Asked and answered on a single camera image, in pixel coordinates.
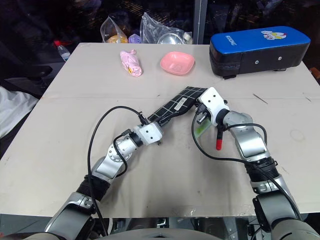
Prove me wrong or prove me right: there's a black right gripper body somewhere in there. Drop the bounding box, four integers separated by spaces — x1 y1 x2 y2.
195 99 211 125

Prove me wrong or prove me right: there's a black grid pouch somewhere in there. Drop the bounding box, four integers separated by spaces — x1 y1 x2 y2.
148 86 209 127

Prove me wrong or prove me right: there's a red capped black marker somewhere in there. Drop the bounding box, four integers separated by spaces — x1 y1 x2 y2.
215 124 225 151

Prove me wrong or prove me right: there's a pink plastic bowl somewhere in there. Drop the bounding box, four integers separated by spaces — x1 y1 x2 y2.
159 51 196 75

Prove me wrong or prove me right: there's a steel bowl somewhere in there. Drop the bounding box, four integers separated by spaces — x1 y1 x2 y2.
156 31 187 46

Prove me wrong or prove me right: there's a blue and black case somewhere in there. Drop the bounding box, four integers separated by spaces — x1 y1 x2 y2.
208 25 312 80

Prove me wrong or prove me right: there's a grey metal pole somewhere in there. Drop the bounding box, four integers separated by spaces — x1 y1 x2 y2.
193 0 208 45

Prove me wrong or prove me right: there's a clear bag with steel bowl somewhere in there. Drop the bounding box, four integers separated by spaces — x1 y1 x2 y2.
139 12 194 46

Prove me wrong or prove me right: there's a clear bag with orange item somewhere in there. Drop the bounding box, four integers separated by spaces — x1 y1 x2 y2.
100 16 131 45

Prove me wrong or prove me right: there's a clear water bottle red cap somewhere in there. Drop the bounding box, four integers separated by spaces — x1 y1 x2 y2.
53 40 71 63

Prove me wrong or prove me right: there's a white cloth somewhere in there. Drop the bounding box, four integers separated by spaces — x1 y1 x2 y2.
0 85 40 139

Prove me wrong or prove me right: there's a black chair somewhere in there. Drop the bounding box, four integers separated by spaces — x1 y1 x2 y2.
0 39 60 100

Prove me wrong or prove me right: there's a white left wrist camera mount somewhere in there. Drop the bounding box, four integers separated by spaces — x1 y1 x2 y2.
132 122 163 146

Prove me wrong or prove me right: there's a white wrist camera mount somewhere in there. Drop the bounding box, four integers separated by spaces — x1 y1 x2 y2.
199 86 230 127
132 122 163 146

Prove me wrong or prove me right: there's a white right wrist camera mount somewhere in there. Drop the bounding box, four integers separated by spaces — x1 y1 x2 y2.
199 86 230 127

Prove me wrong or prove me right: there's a short black left wrist cable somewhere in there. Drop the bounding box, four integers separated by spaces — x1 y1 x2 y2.
112 128 133 180

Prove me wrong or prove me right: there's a short black wrist cable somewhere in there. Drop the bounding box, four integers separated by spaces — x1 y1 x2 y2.
219 123 268 152
112 128 133 180

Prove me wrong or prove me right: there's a short black right wrist cable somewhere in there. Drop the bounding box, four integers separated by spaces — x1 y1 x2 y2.
219 123 268 152

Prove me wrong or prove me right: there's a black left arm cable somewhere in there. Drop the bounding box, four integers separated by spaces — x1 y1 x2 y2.
86 105 149 238

